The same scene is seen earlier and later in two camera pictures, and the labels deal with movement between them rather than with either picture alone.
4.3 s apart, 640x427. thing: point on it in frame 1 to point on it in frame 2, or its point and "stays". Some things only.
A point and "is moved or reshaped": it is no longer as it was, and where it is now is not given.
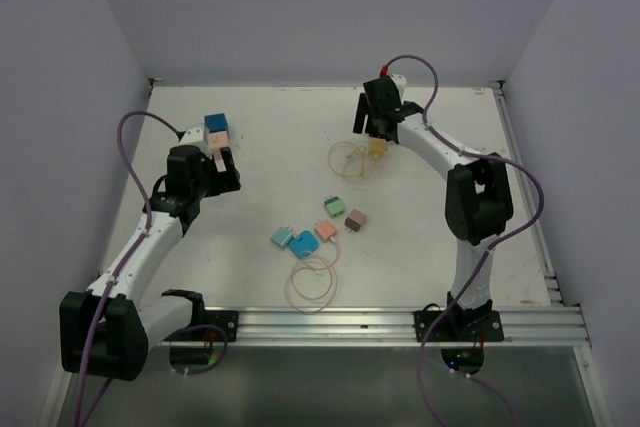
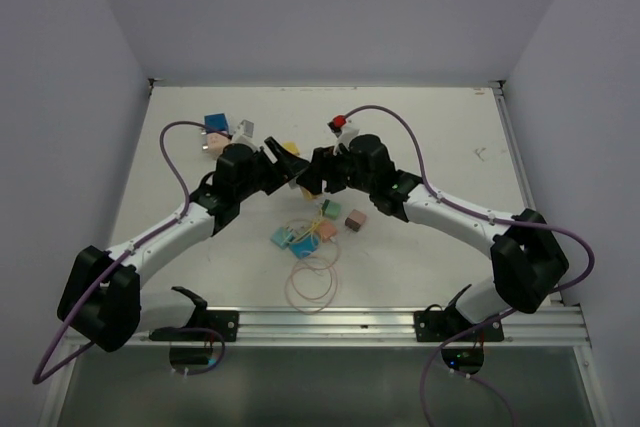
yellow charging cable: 352,162 is moved or reshaped
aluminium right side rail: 527,192 stays
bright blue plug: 304,244 stays
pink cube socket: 218,140 stays
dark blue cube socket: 216,123 stays
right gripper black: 364,110 to 324,163
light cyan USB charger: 282,236 stays
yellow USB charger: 376,146 is moved or reshaped
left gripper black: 223,181 to 289,163
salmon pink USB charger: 325,230 stays
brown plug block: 354,219 stays
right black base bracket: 460,326 stays
